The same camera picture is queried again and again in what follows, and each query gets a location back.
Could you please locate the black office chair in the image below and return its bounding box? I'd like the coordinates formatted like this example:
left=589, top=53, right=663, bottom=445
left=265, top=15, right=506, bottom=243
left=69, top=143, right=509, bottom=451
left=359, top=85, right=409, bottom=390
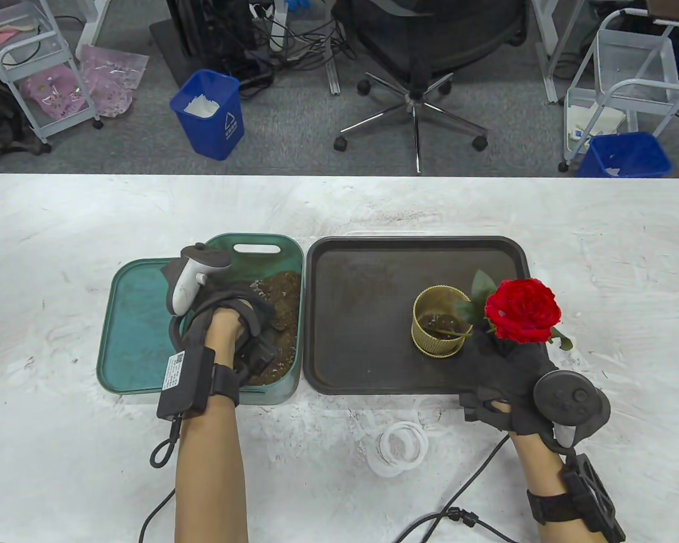
left=333, top=0, right=530, bottom=175

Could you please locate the person's right forearm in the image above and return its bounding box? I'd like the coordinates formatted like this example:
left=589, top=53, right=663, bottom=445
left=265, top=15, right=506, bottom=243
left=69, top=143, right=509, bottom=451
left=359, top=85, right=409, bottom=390
left=509, top=433, right=578, bottom=543

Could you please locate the dark grey right controller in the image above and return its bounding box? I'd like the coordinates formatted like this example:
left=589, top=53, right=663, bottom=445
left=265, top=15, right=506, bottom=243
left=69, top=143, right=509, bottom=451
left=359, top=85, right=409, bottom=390
left=534, top=370, right=611, bottom=453

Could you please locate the pink plastic bag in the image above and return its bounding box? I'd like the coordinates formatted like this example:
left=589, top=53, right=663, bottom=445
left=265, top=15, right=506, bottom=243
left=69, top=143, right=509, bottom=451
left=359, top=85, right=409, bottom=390
left=20, top=64, right=88, bottom=119
left=78, top=45, right=149, bottom=118

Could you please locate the person's left hand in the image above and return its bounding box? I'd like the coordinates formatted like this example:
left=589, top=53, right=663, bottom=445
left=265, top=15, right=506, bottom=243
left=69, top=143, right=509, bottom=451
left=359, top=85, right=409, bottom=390
left=161, top=257, right=286, bottom=385

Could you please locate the white power strip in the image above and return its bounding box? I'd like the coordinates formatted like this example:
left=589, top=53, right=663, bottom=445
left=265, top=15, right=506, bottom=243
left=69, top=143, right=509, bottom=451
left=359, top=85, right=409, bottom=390
left=249, top=0, right=289, bottom=53

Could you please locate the black labelled wrist box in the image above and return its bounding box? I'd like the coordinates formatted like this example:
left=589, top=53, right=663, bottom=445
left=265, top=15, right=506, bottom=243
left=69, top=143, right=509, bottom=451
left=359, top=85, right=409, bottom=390
left=157, top=348, right=216, bottom=420

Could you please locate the plain blue waste bin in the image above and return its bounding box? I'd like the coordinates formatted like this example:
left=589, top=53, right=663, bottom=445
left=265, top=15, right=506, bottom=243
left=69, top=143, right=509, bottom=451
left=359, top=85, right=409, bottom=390
left=576, top=132, right=673, bottom=179

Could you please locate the red artificial rose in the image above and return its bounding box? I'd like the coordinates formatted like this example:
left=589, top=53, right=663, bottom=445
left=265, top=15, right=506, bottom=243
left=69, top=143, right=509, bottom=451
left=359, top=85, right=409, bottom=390
left=430, top=269, right=574, bottom=351

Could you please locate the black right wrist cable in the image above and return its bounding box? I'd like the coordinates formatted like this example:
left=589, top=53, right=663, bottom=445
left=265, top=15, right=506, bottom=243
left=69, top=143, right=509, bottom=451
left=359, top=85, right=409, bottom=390
left=393, top=433, right=538, bottom=543

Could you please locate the black lattice wrist mount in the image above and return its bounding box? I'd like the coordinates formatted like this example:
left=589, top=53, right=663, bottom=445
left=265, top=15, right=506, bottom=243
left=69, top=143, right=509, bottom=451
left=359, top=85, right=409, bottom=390
left=560, top=452, right=627, bottom=543

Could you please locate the person's left forearm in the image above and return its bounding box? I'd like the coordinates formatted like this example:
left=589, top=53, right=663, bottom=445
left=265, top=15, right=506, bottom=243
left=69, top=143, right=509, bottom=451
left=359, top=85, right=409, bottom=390
left=174, top=310, right=250, bottom=543

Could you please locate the aluminium rail piece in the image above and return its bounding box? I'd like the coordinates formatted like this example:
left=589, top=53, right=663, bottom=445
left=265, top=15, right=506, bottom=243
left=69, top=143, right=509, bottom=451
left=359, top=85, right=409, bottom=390
left=324, top=54, right=344, bottom=96

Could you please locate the dark brown plastic tray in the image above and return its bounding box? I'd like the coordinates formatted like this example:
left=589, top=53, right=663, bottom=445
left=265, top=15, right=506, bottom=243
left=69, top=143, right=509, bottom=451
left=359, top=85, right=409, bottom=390
left=303, top=235, right=531, bottom=395

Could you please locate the person's right hand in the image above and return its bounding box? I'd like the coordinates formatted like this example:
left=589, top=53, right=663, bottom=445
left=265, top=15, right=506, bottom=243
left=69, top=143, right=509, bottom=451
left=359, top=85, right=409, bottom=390
left=458, top=334, right=561, bottom=436

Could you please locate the black right wrist strap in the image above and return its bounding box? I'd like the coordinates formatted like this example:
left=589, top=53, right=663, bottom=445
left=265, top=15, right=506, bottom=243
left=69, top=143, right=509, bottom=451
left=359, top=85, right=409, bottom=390
left=527, top=491, right=572, bottom=524

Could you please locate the yellow ribbed flower pot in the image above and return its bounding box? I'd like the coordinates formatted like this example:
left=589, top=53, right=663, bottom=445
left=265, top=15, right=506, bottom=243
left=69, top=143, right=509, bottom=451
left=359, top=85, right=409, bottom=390
left=412, top=286, right=476, bottom=359

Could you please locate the white box in cart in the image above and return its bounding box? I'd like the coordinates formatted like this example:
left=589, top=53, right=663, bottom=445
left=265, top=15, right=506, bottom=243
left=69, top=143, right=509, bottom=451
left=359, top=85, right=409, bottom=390
left=566, top=102, right=628, bottom=142

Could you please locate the black computer tower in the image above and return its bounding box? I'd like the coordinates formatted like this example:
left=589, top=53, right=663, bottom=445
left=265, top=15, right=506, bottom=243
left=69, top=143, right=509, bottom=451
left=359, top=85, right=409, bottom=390
left=167, top=0, right=258, bottom=74

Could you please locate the blue bin with white symbol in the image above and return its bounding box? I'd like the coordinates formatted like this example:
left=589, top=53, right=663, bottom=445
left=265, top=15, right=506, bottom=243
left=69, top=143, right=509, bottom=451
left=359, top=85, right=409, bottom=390
left=169, top=69, right=245, bottom=161

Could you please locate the black floor mat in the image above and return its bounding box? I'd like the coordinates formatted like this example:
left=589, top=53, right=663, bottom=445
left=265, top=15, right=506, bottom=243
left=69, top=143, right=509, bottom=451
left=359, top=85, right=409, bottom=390
left=149, top=20, right=204, bottom=88

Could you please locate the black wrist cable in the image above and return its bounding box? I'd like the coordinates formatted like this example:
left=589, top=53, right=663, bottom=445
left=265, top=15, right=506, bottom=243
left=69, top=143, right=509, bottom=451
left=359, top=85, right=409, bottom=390
left=139, top=416, right=184, bottom=543
left=393, top=433, right=538, bottom=543

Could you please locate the white rolling cart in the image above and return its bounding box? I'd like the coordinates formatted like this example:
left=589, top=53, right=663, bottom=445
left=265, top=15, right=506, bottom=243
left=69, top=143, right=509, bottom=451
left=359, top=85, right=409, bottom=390
left=558, top=8, right=679, bottom=173
left=0, top=0, right=104, bottom=154

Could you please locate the clear round plastic piece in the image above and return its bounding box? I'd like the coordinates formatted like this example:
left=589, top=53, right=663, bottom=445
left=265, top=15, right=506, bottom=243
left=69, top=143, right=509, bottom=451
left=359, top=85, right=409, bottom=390
left=416, top=396, right=448, bottom=428

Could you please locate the black wrist strap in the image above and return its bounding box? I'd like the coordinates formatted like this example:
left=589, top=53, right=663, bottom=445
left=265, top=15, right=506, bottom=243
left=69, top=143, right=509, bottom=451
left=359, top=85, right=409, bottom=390
left=527, top=491, right=572, bottom=524
left=212, top=364, right=241, bottom=408

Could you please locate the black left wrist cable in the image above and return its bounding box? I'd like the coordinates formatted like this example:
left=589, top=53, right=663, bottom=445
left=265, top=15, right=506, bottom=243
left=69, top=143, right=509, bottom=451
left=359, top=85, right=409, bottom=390
left=139, top=416, right=184, bottom=543

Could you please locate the white desk leg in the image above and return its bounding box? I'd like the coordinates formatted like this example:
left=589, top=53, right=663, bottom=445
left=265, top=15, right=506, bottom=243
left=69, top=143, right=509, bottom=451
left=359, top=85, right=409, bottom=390
left=76, top=0, right=125, bottom=60
left=532, top=0, right=581, bottom=104

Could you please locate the grey and white left controller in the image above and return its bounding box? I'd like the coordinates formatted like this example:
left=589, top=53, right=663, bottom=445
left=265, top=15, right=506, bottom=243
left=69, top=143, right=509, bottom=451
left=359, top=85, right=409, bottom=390
left=166, top=243, right=233, bottom=316

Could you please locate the brown potting mix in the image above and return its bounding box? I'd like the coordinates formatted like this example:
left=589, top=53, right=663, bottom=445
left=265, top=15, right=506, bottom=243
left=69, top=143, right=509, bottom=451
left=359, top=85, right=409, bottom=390
left=419, top=311, right=468, bottom=338
left=240, top=270, right=302, bottom=387

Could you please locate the teal plastic bin lid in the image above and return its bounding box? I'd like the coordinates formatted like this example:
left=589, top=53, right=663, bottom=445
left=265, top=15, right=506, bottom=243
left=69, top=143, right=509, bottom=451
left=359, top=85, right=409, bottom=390
left=96, top=257, right=199, bottom=395

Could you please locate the black left wrist strap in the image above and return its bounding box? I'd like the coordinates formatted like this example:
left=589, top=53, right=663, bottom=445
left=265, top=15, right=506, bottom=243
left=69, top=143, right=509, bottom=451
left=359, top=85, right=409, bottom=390
left=212, top=364, right=241, bottom=408

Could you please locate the green plastic storage bin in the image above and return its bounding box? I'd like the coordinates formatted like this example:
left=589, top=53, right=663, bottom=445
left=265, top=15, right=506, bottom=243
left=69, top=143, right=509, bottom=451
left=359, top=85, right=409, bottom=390
left=179, top=234, right=306, bottom=406

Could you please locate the tangle of black cables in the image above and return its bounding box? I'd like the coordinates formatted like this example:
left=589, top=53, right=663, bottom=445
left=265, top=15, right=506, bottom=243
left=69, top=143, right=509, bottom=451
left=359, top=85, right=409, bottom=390
left=204, top=0, right=357, bottom=97

